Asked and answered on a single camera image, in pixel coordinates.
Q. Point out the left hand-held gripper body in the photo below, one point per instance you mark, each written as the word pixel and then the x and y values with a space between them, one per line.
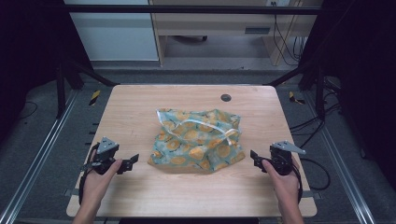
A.
pixel 105 155

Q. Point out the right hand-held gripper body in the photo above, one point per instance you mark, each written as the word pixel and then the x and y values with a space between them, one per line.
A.
pixel 281 157

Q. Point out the orange-print teal cloth bag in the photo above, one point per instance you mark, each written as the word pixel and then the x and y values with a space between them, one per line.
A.
pixel 196 141

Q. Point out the person's right hand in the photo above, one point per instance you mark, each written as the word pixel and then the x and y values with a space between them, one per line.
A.
pixel 281 183

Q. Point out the person's left hand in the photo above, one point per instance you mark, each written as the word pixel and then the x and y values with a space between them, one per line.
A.
pixel 99 182

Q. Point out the white cabinet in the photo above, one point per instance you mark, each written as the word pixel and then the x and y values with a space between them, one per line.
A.
pixel 115 31

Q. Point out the aluminium floor rail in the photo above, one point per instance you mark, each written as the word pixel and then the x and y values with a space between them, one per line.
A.
pixel 34 161
pixel 342 165

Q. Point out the black metal frame stand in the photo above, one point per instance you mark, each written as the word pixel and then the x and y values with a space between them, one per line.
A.
pixel 311 81
pixel 67 82

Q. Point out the black horizontal frame bar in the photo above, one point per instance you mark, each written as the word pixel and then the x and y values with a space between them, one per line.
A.
pixel 193 9

